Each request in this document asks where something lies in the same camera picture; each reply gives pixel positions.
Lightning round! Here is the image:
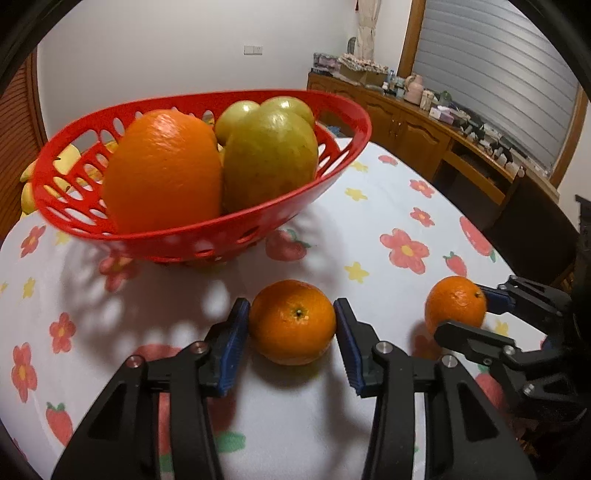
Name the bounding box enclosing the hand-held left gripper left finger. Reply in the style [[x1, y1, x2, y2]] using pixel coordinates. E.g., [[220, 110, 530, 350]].
[[51, 298, 251, 480]]

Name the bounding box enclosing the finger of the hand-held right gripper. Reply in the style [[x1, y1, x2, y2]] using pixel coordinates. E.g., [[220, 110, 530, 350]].
[[434, 320, 546, 403], [475, 275, 573, 324]]

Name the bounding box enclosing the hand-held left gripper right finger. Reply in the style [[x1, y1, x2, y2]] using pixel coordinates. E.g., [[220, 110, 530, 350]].
[[333, 298, 539, 480]]

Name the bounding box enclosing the small tangerine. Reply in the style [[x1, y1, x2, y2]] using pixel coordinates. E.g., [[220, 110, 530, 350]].
[[425, 275, 488, 336], [249, 280, 337, 366]]

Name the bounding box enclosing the red perforated plastic basket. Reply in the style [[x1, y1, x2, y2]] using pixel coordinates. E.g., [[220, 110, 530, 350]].
[[33, 89, 373, 265]]

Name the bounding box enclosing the large orange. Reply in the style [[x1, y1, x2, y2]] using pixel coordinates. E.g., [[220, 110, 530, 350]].
[[102, 110, 225, 234]]

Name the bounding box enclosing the green guava fruit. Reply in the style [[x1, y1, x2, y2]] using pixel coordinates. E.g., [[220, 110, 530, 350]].
[[222, 109, 320, 214]]

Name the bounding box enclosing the green apple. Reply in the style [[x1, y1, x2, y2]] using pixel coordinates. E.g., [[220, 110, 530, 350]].
[[261, 96, 316, 132], [215, 101, 262, 146]]

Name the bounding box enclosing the white floral tablecloth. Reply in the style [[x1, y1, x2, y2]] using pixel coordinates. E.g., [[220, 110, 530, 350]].
[[0, 137, 546, 480]]

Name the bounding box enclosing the wooden sideboard cabinet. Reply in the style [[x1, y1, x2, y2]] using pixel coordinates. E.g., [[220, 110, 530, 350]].
[[307, 71, 561, 232]]

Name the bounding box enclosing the grey window blind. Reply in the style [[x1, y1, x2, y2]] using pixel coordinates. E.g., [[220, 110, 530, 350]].
[[411, 0, 580, 171]]

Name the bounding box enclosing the pink kettle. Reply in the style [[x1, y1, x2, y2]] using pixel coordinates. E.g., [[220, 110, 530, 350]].
[[404, 74, 424, 104]]

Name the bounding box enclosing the yellow plush toy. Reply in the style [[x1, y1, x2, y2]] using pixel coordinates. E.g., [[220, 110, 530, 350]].
[[19, 157, 47, 216]]

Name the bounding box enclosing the cardboard box with clutter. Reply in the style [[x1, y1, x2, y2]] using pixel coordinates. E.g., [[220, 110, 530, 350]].
[[338, 54, 387, 87]]

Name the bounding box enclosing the stack of patterned boxes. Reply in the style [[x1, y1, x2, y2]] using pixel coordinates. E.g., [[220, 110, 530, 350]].
[[313, 52, 341, 75]]

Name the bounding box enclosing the wooden slatted door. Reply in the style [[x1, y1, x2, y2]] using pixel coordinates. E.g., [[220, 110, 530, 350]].
[[0, 51, 49, 241]]

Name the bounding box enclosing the beige curtain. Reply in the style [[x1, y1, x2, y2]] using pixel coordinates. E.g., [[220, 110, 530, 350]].
[[355, 0, 382, 61]]

